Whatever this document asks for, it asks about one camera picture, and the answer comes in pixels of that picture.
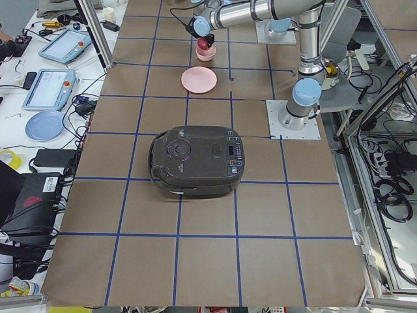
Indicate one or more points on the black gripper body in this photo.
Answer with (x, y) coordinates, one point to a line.
(210, 39)

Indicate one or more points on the red apple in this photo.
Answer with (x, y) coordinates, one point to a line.
(203, 44)

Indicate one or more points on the pink bowl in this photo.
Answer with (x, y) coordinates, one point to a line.
(206, 55)

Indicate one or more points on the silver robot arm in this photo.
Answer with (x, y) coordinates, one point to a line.
(280, 31)
(313, 36)

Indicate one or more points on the pink plate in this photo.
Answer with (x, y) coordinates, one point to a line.
(198, 80)

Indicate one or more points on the blue plate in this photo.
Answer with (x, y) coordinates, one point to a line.
(45, 126)

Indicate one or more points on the dark grey rice cooker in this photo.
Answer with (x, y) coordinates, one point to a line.
(197, 160)

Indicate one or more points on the teach pendant far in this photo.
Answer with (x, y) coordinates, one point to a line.
(67, 47)

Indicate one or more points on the teach pendant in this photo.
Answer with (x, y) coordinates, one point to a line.
(67, 47)
(50, 90)

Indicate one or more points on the teach pendant near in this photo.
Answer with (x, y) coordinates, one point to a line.
(50, 90)

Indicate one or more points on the black power adapter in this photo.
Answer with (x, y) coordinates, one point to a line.
(54, 158)

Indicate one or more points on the yellow tape roll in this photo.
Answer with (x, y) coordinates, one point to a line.
(11, 159)

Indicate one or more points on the black laptop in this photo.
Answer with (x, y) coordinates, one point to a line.
(29, 205)

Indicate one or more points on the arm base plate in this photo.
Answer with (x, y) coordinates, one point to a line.
(284, 126)
(261, 37)

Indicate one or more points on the aluminium frame post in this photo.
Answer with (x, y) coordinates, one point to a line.
(88, 15)

